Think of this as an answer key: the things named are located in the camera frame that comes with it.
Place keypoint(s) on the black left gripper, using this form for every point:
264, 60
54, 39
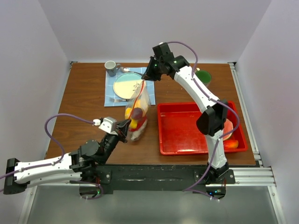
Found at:
122, 129

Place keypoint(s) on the clear zip top bag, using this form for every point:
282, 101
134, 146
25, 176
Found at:
131, 103

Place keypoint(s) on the red apple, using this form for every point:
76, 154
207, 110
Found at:
140, 124

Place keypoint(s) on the floral mug green inside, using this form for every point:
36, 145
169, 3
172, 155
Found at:
204, 76

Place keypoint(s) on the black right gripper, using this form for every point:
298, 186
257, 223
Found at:
149, 74

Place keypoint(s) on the blue checked cloth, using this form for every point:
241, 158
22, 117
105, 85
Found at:
109, 81

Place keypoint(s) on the black handled fork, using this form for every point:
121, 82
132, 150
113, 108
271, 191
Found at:
114, 100

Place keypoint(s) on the yellow lemon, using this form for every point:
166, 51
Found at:
133, 123

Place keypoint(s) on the grey toy fish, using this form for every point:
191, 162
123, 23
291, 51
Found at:
136, 135

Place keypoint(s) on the watermelon slice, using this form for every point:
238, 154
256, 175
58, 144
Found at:
228, 128

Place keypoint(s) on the red pink peach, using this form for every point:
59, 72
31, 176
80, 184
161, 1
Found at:
230, 144

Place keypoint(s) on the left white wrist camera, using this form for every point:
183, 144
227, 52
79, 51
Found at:
106, 124

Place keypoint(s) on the yellow apple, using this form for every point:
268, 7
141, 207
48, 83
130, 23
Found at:
141, 103

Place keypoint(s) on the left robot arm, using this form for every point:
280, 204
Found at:
77, 166

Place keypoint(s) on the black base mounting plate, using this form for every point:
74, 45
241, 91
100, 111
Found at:
109, 178

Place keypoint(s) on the cream and teal plate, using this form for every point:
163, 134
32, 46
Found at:
128, 85

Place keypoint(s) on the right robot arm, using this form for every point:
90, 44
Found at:
213, 110

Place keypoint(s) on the metal spoon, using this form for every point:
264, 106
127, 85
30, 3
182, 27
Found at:
126, 70

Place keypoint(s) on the grey mug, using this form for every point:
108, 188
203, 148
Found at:
112, 67

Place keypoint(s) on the red plastic tray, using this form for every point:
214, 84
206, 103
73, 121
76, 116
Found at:
179, 135

